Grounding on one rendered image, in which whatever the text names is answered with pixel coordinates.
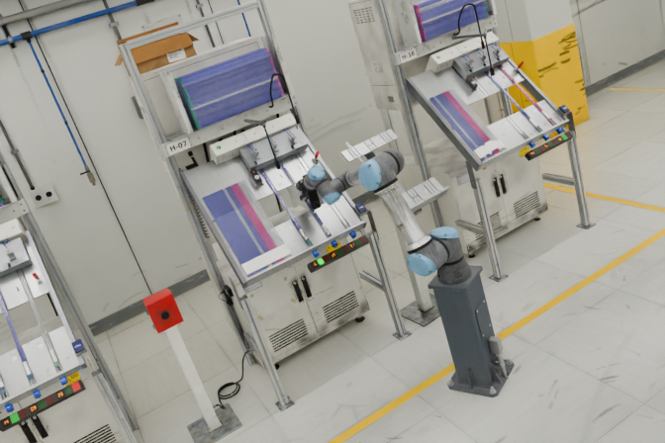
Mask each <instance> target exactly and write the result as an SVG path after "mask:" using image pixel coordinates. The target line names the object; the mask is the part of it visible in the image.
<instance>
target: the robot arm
mask: <svg viewBox="0 0 665 443"><path fill-rule="evenodd" d="M404 166H405V158H404V156H403V154H402V153H401V152H400V151H399V150H397V149H392V148H391V149H387V150H384V151H382V152H381V153H379V154H378V155H376V156H374V157H373V158H371V159H368V160H367V161H366V162H365V163H363V164H362V165H361V166H358V167H356V168H354V169H352V170H348V171H346V172H344V173H343V174H341V175H340V176H338V177H336V178H335V179H333V180H331V181H329V179H328V178H327V177H326V176H325V169H324V168H323V167H322V166H321V165H313V166H312V167H311V168H310V169H309V170H308V173H307V174H306V175H303V176H302V177H303V179H301V180H300V181H298V182H297V184H298V185H297V184H296V186H297V188H298V189H299V190H298V194H299V196H300V197H299V198H300V200H301V201H302V202H305V200H306V199H307V200H309V201H310V204H311V207H312V209H314V210H315V209H318V208H320V207H321V202H320V199H319V196H318V193H319V194H320V195H321V197H322V198H323V200H324V201H325V202H326V203H327V204H328V205H332V204H334V203H335V202H336V201H338V200H339V199H340V194H341V193H342V192H344V191H345V190H347V189H349V188H351V187H353V186H355V185H358V184H360V183H361V184H362V185H363V187H364V188H366V189H367V190H369V191H373V193H374V194H375V195H379V196H380V198H381V200H382V201H383V203H384V205H385V207H386V208H387V210H388V212H389V214H390V215H391V217H392V219H393V221H394V222H395V224H396V226H397V228H398V229H399V231H400V233H401V235H402V236H403V237H404V239H405V241H406V242H407V244H408V246H407V252H408V253H409V256H408V258H407V260H408V261H407V263H408V265H409V267H410V268H411V270H412V271H413V272H415V273H416V274H418V275H420V276H424V277H426V276H429V275H430V274H432V273H434V272H435V271H436V270H437V279H438V281H439V282H440V283H441V284H444V285H456V284H460V283H463V282H465V281H466V280H468V279H469V278H470V277H471V275H472V270H471V267H470V266H469V264H468V263H467V261H466V260H465V258H464V256H463V251H462V247H461V243H460V240H459V235H458V232H457V230H456V229H455V228H454V227H450V226H443V227H438V228H436V229H433V230H432V231H431V232H430V236H427V235H425V233H424V231H423V230H422V228H421V226H420V224H419V223H418V221H417V219H416V217H415V216H414V214H413V212H412V210H411V209H410V207H409V205H408V203H407V201H406V200H405V198H404V196H403V194H402V193H401V191H400V189H399V187H398V181H399V180H398V178H397V176H396V175H398V174H399V173H400V172H401V171H402V170H403V168H404ZM298 186H299V187H298ZM300 191H301V192H300ZM317 192H318V193H317Z"/></svg>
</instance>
